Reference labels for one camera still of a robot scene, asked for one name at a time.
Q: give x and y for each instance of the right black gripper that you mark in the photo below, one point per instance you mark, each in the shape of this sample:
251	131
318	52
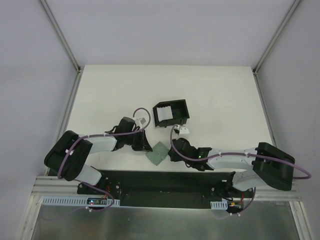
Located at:
175	150

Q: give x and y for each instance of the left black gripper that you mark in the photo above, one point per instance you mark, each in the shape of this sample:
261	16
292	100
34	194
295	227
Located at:
142	143

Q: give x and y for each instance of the green leather card holder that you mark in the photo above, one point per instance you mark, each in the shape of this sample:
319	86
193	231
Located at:
158	154

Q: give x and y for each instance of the black plastic card box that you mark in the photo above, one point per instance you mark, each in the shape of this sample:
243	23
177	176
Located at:
169	113

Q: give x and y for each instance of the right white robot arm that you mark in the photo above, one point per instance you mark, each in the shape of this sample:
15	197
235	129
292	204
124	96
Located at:
264	165

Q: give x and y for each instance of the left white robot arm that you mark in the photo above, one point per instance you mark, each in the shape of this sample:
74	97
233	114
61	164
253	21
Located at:
68	156

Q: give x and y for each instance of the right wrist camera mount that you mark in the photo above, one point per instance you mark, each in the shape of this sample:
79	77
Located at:
181	130

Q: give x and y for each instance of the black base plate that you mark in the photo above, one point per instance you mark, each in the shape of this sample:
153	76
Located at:
162	189

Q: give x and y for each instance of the right white cable duct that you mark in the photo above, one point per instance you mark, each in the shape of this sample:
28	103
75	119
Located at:
219	205

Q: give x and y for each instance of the white cable duct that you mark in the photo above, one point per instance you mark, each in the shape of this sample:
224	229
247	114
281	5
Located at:
73	201
219	205

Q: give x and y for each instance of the right aluminium frame post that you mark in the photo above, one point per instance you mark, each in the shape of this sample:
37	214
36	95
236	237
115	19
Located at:
277	34

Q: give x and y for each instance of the aluminium frame post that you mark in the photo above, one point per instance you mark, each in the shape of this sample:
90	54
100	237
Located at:
59	34
277	34

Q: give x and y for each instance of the aluminium front rail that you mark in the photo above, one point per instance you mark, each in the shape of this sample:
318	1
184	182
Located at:
52	186

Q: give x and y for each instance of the left white cable duct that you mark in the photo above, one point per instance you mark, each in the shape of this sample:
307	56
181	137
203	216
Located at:
73	201

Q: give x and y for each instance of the left aluminium frame post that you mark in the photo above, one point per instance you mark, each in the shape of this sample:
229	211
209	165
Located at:
59	34

